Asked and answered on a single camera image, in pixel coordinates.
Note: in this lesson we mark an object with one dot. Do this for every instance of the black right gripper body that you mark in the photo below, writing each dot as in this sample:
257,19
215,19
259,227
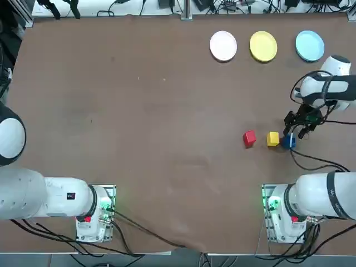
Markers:
307,114

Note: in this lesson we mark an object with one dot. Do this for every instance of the blue cube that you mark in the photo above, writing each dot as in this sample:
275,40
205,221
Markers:
286,143

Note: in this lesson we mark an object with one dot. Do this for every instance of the yellow cube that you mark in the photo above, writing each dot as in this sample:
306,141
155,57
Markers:
272,139

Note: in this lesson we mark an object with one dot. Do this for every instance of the red cube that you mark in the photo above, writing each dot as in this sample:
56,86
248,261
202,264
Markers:
249,138

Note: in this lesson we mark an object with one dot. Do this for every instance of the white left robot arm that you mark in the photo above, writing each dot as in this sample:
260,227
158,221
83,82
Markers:
55,194

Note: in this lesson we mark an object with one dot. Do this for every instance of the blue plate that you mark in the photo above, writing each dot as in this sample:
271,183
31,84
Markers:
309,46

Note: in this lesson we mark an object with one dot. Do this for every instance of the yellow plate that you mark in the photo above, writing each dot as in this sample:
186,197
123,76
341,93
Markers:
263,46

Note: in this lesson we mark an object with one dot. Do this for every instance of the white plate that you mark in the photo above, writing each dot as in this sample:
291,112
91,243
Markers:
223,46

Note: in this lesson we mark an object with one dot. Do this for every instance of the red and black hub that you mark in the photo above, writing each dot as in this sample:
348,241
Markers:
229,2

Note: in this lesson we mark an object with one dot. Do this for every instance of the black power brick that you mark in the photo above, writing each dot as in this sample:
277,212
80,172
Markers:
166,2
204,4

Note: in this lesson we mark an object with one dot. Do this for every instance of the black stand leg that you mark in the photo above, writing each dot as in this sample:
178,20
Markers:
73,8
54,9

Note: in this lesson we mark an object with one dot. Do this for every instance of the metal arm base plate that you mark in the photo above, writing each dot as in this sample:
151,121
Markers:
111,233
265,231

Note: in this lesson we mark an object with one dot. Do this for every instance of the aluminium frame post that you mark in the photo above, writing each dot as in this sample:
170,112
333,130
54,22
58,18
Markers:
352,15
186,11
27,19

